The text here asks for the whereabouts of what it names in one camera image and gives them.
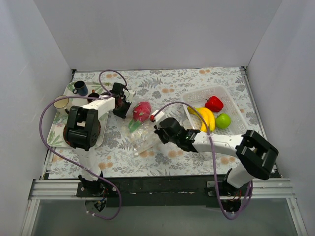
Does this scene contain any clear zip top bag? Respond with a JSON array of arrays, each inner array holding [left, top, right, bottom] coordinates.
[[120, 97, 159, 156]]

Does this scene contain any leaf pattern white tray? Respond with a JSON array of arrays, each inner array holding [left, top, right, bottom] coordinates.
[[47, 82, 112, 148]]

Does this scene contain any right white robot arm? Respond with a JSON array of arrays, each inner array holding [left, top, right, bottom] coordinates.
[[154, 118, 279, 196]]

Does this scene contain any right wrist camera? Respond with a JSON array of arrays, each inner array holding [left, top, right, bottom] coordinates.
[[150, 110, 166, 126]]

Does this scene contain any dark blue mug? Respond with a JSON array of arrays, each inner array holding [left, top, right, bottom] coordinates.
[[72, 81, 88, 96]]

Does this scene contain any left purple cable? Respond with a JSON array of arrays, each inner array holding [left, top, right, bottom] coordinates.
[[39, 69, 128, 220]]

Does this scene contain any yellow fake banana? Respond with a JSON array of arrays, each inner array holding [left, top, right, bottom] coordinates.
[[187, 107, 216, 132]]

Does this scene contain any purple cable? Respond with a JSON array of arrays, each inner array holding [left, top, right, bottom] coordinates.
[[152, 101, 253, 221], [39, 69, 128, 220]]

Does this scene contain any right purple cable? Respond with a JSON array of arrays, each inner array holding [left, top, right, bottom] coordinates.
[[152, 101, 253, 221]]

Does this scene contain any white plastic basket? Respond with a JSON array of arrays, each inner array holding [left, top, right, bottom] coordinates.
[[181, 86, 249, 135]]

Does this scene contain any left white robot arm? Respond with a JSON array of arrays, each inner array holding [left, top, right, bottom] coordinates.
[[63, 83, 136, 197]]

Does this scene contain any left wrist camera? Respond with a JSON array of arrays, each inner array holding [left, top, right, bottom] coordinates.
[[125, 89, 136, 103]]

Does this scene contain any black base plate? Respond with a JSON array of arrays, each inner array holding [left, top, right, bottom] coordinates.
[[76, 175, 254, 207]]

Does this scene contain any cream mug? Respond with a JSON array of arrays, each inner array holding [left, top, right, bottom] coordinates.
[[53, 95, 72, 116]]

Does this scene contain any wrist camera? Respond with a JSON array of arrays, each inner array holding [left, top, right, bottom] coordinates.
[[125, 89, 136, 103], [150, 110, 166, 126]]

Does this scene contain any green fake apple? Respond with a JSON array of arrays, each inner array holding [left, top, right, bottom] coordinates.
[[216, 113, 232, 129]]

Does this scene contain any orange patterned small bowl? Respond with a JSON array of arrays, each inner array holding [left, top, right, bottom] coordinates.
[[88, 89, 99, 98]]

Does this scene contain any red rimmed cream plate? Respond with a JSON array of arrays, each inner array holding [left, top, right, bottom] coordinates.
[[63, 125, 70, 146]]

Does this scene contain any aluminium frame rail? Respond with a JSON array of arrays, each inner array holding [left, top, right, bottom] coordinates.
[[20, 179, 82, 236]]

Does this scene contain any pink fake fruit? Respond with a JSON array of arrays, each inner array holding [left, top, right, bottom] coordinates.
[[128, 101, 152, 132]]

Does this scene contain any red fake bell pepper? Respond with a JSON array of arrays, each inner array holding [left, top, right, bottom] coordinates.
[[204, 96, 224, 113]]

